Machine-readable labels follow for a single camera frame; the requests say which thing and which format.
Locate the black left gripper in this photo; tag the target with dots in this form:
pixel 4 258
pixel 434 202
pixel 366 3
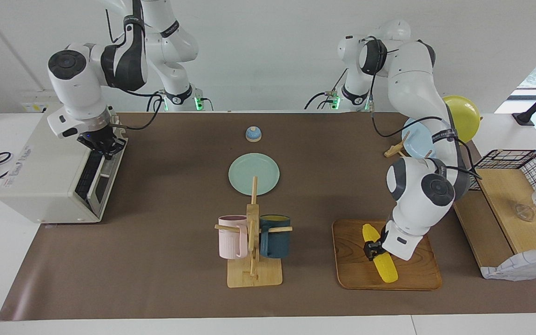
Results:
pixel 383 239

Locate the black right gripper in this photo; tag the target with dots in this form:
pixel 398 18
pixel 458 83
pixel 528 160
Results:
pixel 100 138

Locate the yellow corn cob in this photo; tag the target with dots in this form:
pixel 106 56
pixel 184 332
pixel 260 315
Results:
pixel 386 272

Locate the toaster oven glass door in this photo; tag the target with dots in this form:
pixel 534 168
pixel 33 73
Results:
pixel 96 186

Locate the pale green plate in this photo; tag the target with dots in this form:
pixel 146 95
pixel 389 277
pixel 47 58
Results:
pixel 244 174

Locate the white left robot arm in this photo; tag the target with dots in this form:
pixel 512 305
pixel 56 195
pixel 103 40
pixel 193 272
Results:
pixel 417 83

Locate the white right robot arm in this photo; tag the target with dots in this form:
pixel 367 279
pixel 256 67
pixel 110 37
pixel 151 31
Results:
pixel 82 83

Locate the beige toaster oven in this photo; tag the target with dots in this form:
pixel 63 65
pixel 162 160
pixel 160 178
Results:
pixel 40 177

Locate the brown wooden tray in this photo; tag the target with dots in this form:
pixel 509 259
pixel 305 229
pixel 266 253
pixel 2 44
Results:
pixel 356 265

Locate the dark blue mug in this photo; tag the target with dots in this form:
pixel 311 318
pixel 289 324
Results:
pixel 275 242

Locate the wooden plate rack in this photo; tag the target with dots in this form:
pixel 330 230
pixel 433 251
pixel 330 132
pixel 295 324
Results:
pixel 394 150

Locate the dark wooden board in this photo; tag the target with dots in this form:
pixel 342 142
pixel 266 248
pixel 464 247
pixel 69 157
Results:
pixel 482 232

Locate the light blue plate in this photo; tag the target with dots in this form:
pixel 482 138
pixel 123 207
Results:
pixel 417 142

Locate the wooden mug tree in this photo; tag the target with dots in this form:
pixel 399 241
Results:
pixel 252 277

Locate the brown table mat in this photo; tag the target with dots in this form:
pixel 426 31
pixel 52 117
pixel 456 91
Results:
pixel 179 270

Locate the light wooden board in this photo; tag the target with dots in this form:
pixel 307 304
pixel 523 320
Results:
pixel 505 195

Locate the small blue lid cork knob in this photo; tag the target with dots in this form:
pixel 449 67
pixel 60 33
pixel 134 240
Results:
pixel 253 135

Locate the pink mug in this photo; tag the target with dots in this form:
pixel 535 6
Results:
pixel 231 239

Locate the white checked cloth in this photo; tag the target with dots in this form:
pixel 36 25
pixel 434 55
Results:
pixel 524 267

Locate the small clear glass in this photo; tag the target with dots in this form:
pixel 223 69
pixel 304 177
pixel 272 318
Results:
pixel 524 213

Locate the yellow plate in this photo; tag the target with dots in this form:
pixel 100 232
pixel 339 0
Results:
pixel 464 116

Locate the white wall socket box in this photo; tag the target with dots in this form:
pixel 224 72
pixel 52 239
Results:
pixel 40 100

